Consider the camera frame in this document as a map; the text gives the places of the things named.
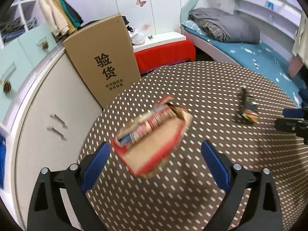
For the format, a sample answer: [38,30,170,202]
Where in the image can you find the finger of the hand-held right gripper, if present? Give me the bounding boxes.
[275,118,308,145]
[283,108,308,118]

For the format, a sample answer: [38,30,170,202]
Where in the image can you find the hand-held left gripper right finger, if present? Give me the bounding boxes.
[201,140,284,231]

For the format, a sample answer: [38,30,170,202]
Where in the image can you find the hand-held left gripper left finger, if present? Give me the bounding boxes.
[28,141,111,231]

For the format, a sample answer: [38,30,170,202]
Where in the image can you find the dark wrapper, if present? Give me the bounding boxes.
[233,86,260,125]

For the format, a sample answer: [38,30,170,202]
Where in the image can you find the red cardboard box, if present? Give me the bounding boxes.
[109,96,193,180]

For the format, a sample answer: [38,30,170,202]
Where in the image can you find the pink garment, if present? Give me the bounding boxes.
[287,55,305,77]

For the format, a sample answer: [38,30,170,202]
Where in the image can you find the cream hanging sweater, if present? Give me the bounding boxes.
[292,10,308,60]

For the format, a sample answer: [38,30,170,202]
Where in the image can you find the brown polka dot tablecloth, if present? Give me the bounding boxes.
[78,61,308,231]

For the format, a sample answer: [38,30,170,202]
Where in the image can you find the teal blanket bed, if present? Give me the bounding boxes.
[182,20,308,109]

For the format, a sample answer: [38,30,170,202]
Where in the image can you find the white curved low cabinet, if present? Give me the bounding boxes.
[14,44,104,231]

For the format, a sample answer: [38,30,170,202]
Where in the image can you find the blue bag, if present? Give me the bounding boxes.
[0,135,6,189]

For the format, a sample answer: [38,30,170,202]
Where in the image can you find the brown cardboard box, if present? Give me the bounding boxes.
[63,14,142,109]

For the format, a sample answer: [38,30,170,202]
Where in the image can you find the grey duvet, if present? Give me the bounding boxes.
[188,7,261,44]

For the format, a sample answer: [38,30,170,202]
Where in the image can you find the red covered bench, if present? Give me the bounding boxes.
[133,32,196,74]

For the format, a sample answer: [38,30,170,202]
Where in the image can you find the blue checked pillow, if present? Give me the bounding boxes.
[182,20,205,35]

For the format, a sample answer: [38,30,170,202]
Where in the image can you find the white plastic bag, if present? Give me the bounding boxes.
[130,28,146,45]

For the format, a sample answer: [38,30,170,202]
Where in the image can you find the stepped shelf cabinet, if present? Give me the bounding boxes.
[0,0,64,99]

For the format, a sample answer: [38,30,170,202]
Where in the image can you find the black garment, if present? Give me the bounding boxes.
[121,16,134,32]

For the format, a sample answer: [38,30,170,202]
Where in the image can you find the dark hanging garment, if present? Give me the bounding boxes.
[65,0,85,23]

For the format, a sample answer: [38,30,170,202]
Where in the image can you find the folded jeans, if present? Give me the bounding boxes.
[0,20,38,42]

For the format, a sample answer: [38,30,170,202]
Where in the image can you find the green hanging garment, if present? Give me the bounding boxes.
[56,0,81,28]

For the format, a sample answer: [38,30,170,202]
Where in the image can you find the white wardrobe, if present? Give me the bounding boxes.
[54,0,200,44]

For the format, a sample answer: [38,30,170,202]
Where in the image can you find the lavender wall shelf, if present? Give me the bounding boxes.
[234,0,304,38]

